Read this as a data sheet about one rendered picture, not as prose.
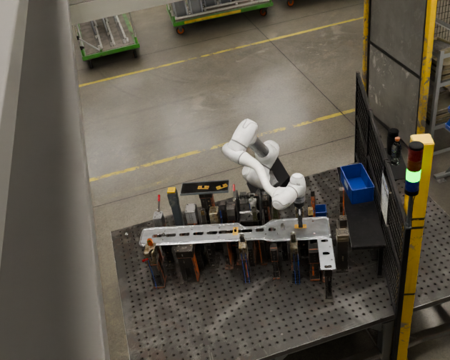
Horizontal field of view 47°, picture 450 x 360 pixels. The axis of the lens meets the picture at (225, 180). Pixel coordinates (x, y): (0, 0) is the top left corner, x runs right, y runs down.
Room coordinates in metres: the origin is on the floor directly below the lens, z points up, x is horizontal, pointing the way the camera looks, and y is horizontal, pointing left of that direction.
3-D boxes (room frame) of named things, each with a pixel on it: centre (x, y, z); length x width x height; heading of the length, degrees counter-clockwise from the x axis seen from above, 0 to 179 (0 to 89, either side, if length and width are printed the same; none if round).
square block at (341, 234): (2.54, -0.72, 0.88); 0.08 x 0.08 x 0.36; 81
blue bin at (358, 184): (2.98, -0.96, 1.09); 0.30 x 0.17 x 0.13; 0
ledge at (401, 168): (2.72, -1.11, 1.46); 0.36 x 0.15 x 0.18; 171
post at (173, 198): (3.20, 0.42, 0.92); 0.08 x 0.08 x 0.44; 81
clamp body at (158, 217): (3.04, 0.54, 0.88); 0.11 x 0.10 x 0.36; 171
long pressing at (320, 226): (2.78, 0.01, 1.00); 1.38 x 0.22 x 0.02; 81
